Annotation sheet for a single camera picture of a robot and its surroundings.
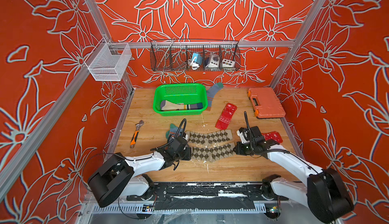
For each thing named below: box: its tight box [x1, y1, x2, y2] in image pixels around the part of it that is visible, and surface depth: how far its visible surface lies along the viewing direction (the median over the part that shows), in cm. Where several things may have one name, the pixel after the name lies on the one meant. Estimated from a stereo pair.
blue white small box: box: [191, 52, 203, 65], surface depth 85 cm
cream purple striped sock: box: [160, 100, 204, 111], surface depth 109 cm
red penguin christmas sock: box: [260, 130, 284, 144], surface depth 94 cm
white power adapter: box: [205, 53, 220, 68], surface depth 93 cm
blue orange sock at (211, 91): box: [206, 82, 224, 111], surface depth 123 cm
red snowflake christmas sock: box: [215, 102, 238, 131], surface depth 103 cm
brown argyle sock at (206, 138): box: [185, 128, 233, 146], surface depth 94 cm
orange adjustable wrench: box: [129, 120, 145, 149], surface depth 95 cm
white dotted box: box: [221, 58, 236, 68], surface depth 96 cm
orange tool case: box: [247, 87, 287, 119], surface depth 106 cm
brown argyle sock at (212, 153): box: [190, 142, 237, 163], surface depth 87 cm
